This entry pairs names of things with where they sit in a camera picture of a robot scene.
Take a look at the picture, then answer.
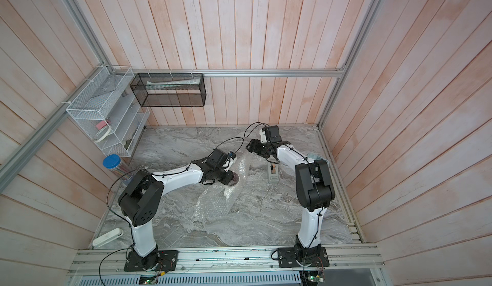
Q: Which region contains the white tape dispenser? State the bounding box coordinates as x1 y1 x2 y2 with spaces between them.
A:
268 163 279 183

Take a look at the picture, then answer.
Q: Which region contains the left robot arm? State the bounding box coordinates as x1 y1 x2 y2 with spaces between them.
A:
118 149 237 262

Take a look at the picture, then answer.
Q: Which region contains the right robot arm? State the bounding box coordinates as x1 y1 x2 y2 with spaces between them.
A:
246 124 335 258

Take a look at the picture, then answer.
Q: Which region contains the grey desk calculator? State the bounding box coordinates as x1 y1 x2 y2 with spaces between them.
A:
307 152 326 161

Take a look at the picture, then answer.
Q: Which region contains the blue lid straw jar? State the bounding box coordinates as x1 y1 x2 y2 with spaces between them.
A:
102 154 134 186

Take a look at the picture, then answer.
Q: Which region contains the ruler in black basket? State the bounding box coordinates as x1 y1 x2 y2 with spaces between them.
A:
146 78 202 91

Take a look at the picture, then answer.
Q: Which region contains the white tape roll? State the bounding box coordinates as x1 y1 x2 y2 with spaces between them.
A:
94 125 112 143

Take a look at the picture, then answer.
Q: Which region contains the pink eraser block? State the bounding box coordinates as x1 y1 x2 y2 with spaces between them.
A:
96 120 108 130

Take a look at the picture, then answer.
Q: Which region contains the white power strip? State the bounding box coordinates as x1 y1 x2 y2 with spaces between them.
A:
92 228 124 248

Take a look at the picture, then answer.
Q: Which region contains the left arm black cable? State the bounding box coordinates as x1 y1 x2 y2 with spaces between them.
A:
97 137 245 286

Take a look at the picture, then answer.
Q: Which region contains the aluminium frame horizontal bar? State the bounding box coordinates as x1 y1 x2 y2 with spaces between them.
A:
132 68 345 78

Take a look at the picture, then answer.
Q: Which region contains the black wire mesh basket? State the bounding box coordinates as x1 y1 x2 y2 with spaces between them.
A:
130 73 207 108

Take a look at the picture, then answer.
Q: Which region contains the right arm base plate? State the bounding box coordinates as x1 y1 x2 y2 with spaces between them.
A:
274 246 330 268

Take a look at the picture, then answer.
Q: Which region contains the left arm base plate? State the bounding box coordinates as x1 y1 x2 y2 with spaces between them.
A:
124 249 179 273

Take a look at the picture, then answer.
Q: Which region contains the white wire mesh shelf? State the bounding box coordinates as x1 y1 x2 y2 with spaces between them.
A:
67 65 150 158

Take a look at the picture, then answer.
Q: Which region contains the aluminium mounting rail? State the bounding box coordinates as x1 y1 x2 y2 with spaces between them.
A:
67 244 386 277

